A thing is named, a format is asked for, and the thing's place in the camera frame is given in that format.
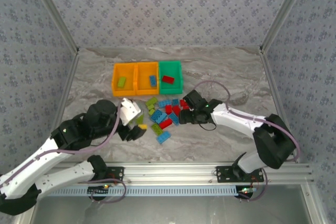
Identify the orange plastic bin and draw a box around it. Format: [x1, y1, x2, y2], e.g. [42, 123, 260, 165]
[134, 61, 161, 96]
[112, 62, 138, 97]

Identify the aluminum extrusion base rail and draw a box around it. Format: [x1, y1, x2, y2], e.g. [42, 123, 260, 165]
[49, 162, 314, 186]

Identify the slotted pale cable duct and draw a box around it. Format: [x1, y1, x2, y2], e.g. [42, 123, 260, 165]
[48, 186, 242, 197]

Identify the green plastic bin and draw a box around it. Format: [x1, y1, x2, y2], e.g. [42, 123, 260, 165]
[158, 60, 184, 95]

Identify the small black controller board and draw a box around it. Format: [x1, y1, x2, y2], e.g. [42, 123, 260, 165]
[237, 186, 257, 196]
[88, 185, 110, 195]

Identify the thin red black wire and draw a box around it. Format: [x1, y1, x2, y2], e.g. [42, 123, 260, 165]
[249, 175, 265, 185]
[109, 173, 124, 187]

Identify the aluminum upright frame post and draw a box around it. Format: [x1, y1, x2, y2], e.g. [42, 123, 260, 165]
[26, 0, 80, 56]
[259, 0, 314, 55]

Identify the grey metal tray panel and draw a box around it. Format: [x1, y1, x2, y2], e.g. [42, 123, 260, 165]
[15, 184, 323, 224]

